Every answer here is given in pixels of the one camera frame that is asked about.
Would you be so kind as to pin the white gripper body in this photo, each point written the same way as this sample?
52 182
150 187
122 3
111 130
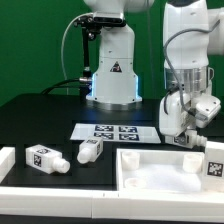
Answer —
174 120

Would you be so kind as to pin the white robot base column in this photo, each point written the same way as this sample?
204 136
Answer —
115 84

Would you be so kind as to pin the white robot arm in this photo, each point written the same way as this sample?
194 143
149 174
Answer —
186 34

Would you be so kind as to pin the white marker sheet with tags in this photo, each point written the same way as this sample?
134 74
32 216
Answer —
116 133

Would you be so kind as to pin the white left fence bar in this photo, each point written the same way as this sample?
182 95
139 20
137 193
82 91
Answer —
7 161

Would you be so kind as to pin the white fence bar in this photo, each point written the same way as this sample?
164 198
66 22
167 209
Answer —
7 161
140 205

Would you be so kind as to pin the white front fence bar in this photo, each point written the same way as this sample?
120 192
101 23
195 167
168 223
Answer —
140 205

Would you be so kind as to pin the grey camera on black stand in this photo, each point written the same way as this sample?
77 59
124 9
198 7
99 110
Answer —
91 25

